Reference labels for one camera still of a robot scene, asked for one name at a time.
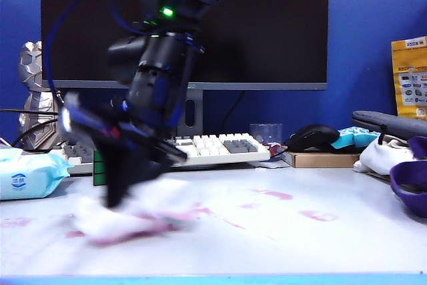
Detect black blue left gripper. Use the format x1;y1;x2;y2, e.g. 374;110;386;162
76;97;188;209

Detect white wet wipe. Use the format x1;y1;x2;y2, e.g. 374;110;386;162
71;178;195;246

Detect light blue wet wipes pack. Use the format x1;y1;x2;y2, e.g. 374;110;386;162
0;147;75;201

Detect Rubik's cube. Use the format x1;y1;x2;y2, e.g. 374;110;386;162
92;150;111;187

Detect white grey mechanical keyboard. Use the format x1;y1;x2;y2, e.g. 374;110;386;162
59;132;271;176

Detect grey monitor stand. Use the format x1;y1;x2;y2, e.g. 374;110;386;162
176;89;204;137

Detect clear glass cup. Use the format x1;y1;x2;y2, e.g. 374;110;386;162
249;123;283;146

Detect silver metallic trophy figurine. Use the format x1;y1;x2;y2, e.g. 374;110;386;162
18;40;65;151

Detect red white wrapper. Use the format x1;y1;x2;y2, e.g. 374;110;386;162
263;141;285;163

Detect black computer mouse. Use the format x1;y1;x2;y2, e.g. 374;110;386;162
285;124;341;154

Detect flat brown cardboard box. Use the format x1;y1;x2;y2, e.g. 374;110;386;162
282;150;363;168

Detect black computer monitor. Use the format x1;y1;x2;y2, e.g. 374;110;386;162
39;0;330;91

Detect teal printed packet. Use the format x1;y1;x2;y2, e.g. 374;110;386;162
330;126;383;150

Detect white tote bag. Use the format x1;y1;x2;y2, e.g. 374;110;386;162
353;134;418;176

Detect grey fabric laptop sleeve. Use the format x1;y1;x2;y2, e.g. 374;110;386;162
352;110;427;143

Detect yellow paper bag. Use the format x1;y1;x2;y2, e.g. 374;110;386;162
390;35;427;120

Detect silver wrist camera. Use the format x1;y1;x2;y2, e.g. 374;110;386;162
61;93;84;139

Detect short black cable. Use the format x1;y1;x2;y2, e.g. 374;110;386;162
13;117;61;148

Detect black monitor cable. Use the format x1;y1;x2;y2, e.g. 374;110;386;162
222;90;246;132

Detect long black power cable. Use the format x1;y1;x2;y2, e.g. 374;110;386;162
0;107;61;114

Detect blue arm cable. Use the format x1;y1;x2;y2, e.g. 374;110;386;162
45;0;134;107

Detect purple bag strap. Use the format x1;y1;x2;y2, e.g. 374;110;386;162
389;136;427;218

